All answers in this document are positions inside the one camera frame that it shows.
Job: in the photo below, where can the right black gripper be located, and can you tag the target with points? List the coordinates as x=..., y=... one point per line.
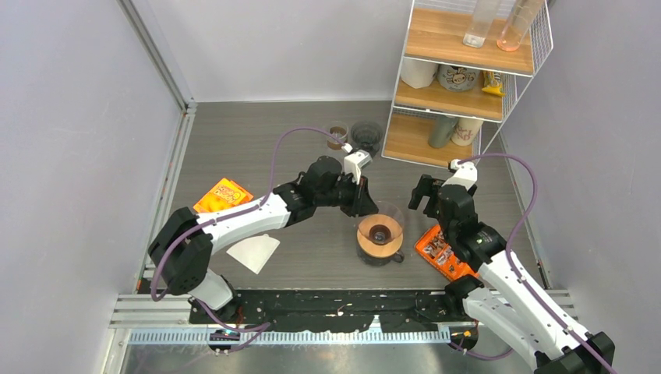
x=428, y=186

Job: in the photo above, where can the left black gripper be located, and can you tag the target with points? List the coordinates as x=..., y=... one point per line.
x=362, y=202

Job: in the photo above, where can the pink transparent plastic dripper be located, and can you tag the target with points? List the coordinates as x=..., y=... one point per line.
x=388, y=209

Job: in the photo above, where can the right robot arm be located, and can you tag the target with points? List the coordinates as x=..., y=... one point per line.
x=500, y=294

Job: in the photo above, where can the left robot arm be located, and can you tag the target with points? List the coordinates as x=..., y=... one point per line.
x=182, y=249

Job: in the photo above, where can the dark glass coffee server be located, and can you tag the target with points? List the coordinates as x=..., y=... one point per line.
x=381, y=258

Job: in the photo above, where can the smoky grey plastic dripper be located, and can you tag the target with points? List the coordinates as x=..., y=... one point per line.
x=367, y=136

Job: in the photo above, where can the orange razor box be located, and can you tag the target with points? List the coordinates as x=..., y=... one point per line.
x=434, y=250

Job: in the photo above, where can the green grey cup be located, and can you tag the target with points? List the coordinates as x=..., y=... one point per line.
x=442, y=131

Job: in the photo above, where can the white printed paper cup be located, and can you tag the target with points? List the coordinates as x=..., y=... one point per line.
x=466, y=131

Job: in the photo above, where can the glass carafe brown collar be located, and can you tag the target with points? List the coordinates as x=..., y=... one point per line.
x=338, y=135

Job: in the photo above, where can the grey cartoon tin can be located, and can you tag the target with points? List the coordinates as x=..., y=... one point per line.
x=457, y=78

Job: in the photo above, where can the white paper roll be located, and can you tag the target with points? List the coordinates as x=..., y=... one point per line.
x=417, y=73

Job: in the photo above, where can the yellow snack packet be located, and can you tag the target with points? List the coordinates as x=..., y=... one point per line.
x=493, y=83

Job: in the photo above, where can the orange snack packet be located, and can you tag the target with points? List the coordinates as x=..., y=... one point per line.
x=226, y=194

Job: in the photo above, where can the clear glass bottle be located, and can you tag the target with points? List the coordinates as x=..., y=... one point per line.
x=483, y=15

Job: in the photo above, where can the pink tinted glass bottle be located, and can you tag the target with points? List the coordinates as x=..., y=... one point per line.
x=518, y=23

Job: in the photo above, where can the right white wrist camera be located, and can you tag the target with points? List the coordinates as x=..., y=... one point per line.
x=464, y=174

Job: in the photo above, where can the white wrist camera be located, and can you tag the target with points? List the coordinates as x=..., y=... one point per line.
x=354, y=161
x=464, y=174

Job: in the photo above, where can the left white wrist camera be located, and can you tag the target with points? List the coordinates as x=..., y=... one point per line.
x=354, y=161

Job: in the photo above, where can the white wire wooden shelf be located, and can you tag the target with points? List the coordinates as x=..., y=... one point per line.
x=447, y=92

